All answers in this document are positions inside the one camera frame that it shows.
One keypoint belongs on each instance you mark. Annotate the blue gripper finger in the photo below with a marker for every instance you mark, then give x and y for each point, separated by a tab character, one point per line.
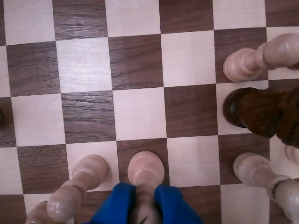
174	207
116	205

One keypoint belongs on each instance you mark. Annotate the dark wood knight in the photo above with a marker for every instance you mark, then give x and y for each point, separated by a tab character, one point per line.
257	112

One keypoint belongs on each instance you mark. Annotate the wooden chessboard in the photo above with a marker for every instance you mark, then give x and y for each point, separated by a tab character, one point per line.
135	70

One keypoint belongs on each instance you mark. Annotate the light wood bishop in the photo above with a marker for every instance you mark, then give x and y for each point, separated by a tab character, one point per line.
146	165

